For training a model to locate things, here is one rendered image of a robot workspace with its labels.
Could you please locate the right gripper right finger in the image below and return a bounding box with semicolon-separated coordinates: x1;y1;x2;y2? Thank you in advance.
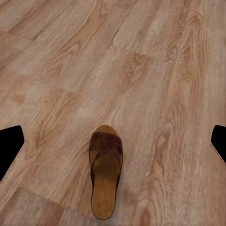
211;125;226;163

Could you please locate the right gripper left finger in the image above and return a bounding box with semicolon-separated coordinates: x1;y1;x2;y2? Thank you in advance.
0;125;24;182

